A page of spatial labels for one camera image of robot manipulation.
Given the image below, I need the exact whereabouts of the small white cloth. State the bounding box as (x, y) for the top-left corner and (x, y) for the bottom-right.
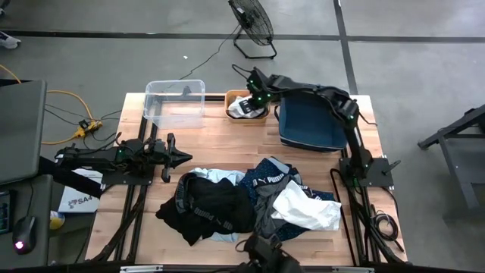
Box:
(228, 95), (267, 120)

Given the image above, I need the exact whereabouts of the pile of dark clothes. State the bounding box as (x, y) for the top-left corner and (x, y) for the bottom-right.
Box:
(238, 157), (336, 243)

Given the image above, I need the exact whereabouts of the black diagonal beam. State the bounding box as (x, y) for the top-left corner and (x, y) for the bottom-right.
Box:
(37, 155), (104, 199)

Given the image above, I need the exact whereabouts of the clear plastic bin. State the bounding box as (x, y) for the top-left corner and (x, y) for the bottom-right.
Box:
(142, 78), (206, 130)

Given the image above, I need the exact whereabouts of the white cardboard box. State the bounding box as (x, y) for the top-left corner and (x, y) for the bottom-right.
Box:
(57, 168), (104, 215)

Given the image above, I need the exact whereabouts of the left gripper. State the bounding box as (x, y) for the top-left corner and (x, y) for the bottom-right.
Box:
(150, 132), (193, 184)

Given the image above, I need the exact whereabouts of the black fan cable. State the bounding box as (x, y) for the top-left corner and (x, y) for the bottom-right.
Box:
(177, 24), (242, 81)

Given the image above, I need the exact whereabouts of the person's shoe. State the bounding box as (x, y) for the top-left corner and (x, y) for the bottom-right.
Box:
(0, 30), (22, 51)

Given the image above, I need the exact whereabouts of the black metal table frame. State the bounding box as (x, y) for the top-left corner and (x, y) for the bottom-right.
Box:
(417, 104), (485, 221)

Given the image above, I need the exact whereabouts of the black metal rig frame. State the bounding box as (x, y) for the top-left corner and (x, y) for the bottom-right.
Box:
(74, 93), (408, 266)

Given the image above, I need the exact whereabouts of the black keyboard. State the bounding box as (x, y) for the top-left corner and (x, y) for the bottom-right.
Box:
(0, 191), (11, 235)

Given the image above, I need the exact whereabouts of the orange plastic bin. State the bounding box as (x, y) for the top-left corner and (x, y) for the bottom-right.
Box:
(224, 89), (271, 124)

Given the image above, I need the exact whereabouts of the yellow cable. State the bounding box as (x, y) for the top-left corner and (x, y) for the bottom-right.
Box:
(0, 63), (104, 146)

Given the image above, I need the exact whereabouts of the coiled black cable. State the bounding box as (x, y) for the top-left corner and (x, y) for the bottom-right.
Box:
(369, 210), (405, 253)

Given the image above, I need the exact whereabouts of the dark grey desk top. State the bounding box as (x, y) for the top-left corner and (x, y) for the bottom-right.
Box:
(0, 174), (54, 268)

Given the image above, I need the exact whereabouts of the blue fabric basket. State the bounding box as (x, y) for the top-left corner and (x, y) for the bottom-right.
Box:
(274, 90), (355, 152)

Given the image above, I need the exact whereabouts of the small yellow object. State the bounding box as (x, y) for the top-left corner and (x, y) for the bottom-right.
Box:
(48, 210), (66, 231)

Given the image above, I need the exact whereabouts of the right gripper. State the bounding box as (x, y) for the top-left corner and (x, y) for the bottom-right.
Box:
(242, 67), (283, 115)

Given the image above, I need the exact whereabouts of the black floor fan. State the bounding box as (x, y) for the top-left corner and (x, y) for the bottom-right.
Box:
(227, 0), (278, 61)

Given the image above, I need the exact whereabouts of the black computer mouse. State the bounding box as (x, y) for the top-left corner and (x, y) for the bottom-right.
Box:
(12, 215), (38, 256)

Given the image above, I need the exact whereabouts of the large white cloth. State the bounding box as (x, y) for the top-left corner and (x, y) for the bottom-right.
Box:
(271, 179), (343, 232)

